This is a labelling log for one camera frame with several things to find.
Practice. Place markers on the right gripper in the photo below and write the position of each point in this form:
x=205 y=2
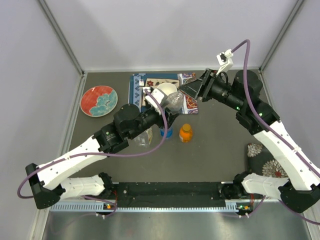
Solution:
x=199 y=87

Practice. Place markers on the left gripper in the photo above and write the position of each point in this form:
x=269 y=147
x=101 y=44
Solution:
x=169 y=117

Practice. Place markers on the clear plastic bottle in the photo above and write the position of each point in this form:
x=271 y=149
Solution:
x=175 y=102

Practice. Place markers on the clear bottle white cap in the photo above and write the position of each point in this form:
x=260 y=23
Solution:
x=145 y=138

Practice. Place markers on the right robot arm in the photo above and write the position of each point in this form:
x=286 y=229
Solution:
x=300 y=189

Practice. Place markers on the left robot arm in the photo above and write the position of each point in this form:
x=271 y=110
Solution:
x=52 y=182

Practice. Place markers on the orange juice bottle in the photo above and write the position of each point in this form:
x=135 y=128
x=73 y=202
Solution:
x=186 y=133

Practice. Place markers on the white ceramic bowl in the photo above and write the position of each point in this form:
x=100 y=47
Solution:
x=167 y=88

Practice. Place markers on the square floral beige plate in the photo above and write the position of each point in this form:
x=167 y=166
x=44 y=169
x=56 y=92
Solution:
x=154 y=83

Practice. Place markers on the blue patterned placemat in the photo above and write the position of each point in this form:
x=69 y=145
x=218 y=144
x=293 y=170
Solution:
x=135 y=93

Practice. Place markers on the red and teal plate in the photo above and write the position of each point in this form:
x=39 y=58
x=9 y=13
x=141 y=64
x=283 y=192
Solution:
x=98 y=101

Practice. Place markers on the black floral square plate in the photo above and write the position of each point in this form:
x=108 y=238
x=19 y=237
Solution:
x=261 y=162

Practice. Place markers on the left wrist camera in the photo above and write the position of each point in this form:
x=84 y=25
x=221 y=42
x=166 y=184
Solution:
x=155 y=98

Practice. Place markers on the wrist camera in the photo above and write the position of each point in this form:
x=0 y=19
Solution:
x=225 y=61
x=155 y=98

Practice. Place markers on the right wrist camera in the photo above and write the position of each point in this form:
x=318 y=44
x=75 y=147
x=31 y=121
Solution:
x=225 y=61

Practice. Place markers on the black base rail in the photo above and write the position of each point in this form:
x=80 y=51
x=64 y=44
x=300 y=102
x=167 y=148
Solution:
x=173 y=194

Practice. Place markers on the grey slotted cable duct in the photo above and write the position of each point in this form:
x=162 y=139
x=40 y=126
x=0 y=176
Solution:
x=101 y=207

